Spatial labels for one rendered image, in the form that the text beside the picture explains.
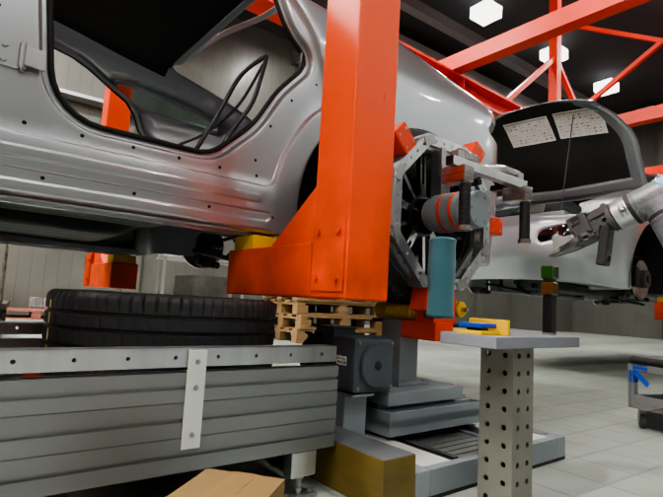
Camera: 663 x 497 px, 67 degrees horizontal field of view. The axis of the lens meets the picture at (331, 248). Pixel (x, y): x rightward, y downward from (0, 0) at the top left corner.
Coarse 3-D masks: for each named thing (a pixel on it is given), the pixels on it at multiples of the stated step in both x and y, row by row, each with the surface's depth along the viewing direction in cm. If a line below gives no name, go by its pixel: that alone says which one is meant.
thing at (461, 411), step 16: (448, 400) 187; (464, 400) 191; (368, 416) 166; (384, 416) 161; (400, 416) 162; (416, 416) 166; (432, 416) 171; (448, 416) 177; (464, 416) 182; (384, 432) 160; (400, 432) 161; (416, 432) 166
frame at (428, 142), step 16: (416, 144) 170; (432, 144) 175; (448, 144) 181; (400, 160) 166; (400, 176) 164; (400, 192) 164; (400, 208) 163; (400, 224) 163; (400, 240) 162; (480, 240) 193; (400, 256) 168; (464, 256) 193; (480, 256) 190; (416, 272) 167; (464, 272) 184; (464, 288) 183
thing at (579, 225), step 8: (600, 208) 144; (608, 208) 141; (576, 216) 146; (584, 216) 147; (592, 216) 144; (600, 216) 143; (608, 216) 139; (568, 224) 147; (576, 224) 146; (584, 224) 144; (592, 224) 144; (600, 224) 142; (608, 224) 141; (616, 224) 139; (576, 232) 146; (584, 232) 144; (592, 232) 142; (584, 240) 143; (592, 240) 144
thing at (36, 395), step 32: (0, 352) 90; (32, 352) 93; (64, 352) 96; (96, 352) 100; (128, 352) 104; (160, 352) 108; (192, 352) 111; (224, 352) 117; (256, 352) 122; (288, 352) 128; (320, 352) 135; (0, 384) 89; (32, 384) 92; (64, 384) 96; (96, 384) 99; (128, 384) 103; (160, 384) 107; (192, 384) 111; (224, 384) 117; (256, 384) 122; (288, 384) 128; (320, 384) 134; (0, 416) 89; (192, 416) 111; (192, 448) 110
